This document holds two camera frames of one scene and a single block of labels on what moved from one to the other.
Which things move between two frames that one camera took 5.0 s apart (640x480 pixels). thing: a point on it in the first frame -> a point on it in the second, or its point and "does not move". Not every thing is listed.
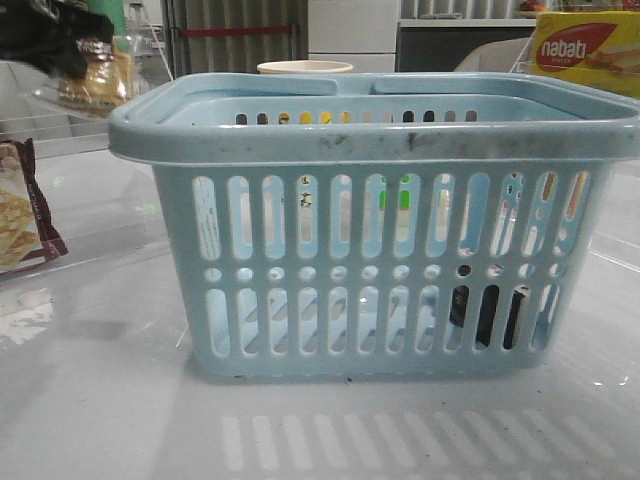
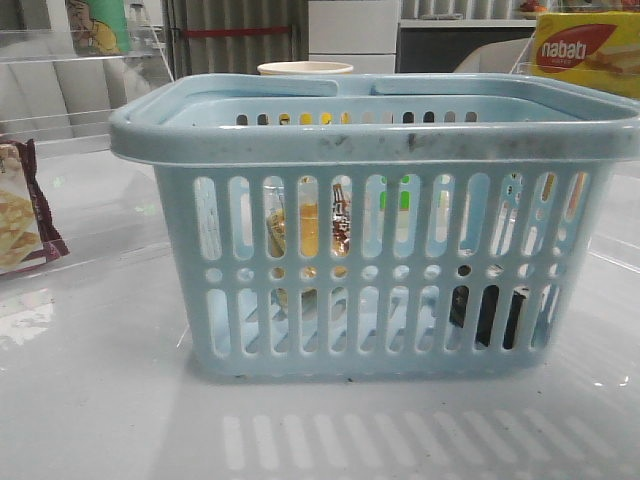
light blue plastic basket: (384, 226) does not move
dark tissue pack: (489, 305) does not move
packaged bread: (108, 82) -> (275, 230)
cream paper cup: (304, 67) does not move
